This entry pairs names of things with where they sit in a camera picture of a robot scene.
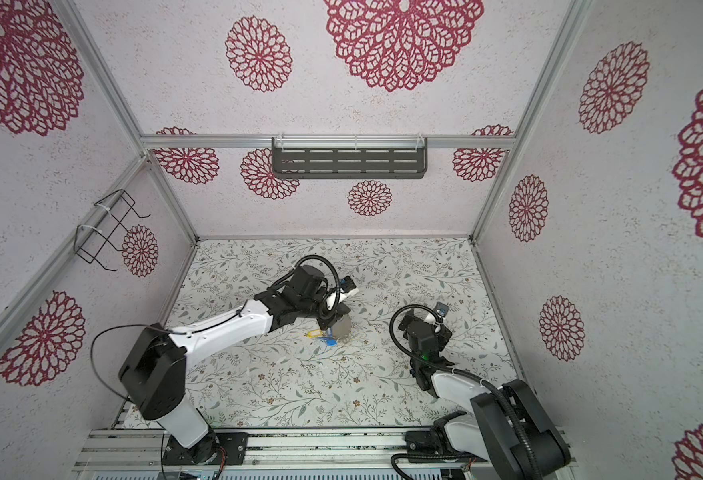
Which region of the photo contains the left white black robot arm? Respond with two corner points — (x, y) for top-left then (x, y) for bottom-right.
(118, 265), (359, 466)

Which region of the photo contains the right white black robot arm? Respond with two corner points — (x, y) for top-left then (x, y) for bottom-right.
(389, 304), (571, 479)

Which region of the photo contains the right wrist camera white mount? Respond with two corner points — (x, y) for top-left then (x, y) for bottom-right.
(431, 301), (449, 324)

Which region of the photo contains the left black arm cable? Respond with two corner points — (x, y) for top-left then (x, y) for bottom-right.
(89, 323), (172, 404)

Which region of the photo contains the black slotted wall shelf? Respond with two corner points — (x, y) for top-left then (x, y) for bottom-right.
(270, 137), (429, 180)

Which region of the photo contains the black wire wall rack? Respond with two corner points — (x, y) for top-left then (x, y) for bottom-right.
(72, 188), (150, 272)

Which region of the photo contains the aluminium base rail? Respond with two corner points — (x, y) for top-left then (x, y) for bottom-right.
(73, 425), (577, 472)

